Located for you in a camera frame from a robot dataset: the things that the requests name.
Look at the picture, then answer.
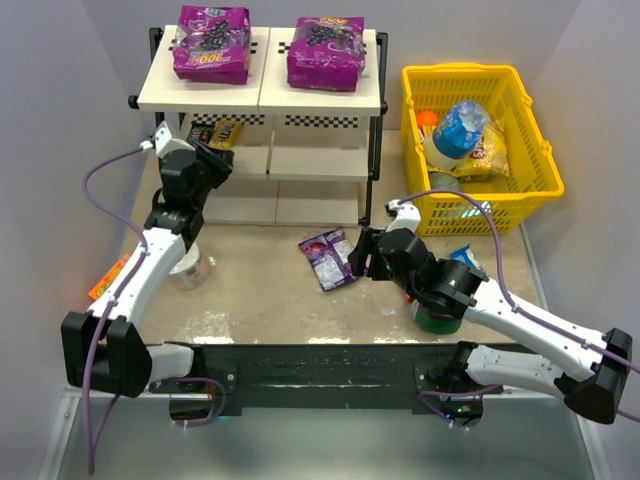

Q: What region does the white three-tier shelf rack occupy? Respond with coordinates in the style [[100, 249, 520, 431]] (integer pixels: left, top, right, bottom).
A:
[[129, 25, 388, 226]]

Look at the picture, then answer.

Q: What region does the yellow chips bag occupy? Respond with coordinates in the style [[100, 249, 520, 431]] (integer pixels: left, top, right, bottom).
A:
[[453, 119, 510, 182]]

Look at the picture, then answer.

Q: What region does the yellow plastic shopping basket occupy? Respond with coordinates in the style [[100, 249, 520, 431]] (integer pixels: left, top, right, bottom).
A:
[[401, 63, 564, 236]]

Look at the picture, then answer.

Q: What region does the green round object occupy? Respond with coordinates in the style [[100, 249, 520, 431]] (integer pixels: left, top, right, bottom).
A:
[[428, 171, 463, 192]]

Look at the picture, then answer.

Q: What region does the white blue plastic bottle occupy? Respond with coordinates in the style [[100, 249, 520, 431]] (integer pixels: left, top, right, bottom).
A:
[[423, 100, 491, 170]]

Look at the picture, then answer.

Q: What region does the orange snack box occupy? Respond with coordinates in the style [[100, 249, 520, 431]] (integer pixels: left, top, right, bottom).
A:
[[88, 254, 130, 300]]

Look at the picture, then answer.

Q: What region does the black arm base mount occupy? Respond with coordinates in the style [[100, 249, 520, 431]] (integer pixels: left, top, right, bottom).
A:
[[150, 342, 484, 427]]

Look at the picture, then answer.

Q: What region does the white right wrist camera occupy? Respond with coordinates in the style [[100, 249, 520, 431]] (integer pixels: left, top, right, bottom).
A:
[[385, 199, 421, 233]]

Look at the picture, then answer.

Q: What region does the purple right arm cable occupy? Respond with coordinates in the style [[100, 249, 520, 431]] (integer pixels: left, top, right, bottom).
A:
[[397, 189, 640, 431]]

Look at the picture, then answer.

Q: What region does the brown green tape roll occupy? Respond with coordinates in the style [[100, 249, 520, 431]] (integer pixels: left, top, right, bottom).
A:
[[411, 300, 462, 335]]

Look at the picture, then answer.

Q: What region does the purple pink candy bag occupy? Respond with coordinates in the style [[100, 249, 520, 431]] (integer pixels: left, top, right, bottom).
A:
[[298, 227, 356, 292]]

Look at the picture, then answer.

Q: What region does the purple M&M's candy bag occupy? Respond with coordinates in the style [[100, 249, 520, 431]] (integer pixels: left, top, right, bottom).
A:
[[186, 122, 216, 146]]

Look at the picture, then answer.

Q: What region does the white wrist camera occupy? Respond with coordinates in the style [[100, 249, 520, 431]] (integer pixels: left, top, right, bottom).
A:
[[139, 120, 195, 160], [385, 199, 421, 233]]

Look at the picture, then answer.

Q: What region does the magenta grape candy bag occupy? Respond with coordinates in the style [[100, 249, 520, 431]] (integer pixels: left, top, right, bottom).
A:
[[286, 16, 366, 93], [172, 5, 251, 85]]

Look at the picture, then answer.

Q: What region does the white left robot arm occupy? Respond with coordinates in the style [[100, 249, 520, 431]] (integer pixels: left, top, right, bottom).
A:
[[61, 143, 234, 398]]

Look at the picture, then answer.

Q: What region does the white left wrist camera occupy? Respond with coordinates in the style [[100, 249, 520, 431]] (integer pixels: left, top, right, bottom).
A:
[[139, 120, 195, 160]]

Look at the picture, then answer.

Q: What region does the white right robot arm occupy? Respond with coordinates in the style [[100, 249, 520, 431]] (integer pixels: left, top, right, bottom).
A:
[[348, 227, 633, 425]]

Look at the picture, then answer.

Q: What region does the blue white wrapped snack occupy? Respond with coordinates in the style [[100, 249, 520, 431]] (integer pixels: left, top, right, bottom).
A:
[[450, 244, 484, 271]]

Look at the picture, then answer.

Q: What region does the yellow M&M's candy bag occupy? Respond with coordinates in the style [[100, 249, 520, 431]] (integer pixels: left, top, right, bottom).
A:
[[207, 119, 244, 150]]

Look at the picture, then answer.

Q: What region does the white toilet paper roll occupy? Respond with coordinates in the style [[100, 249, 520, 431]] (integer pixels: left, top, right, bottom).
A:
[[168, 243, 210, 291]]

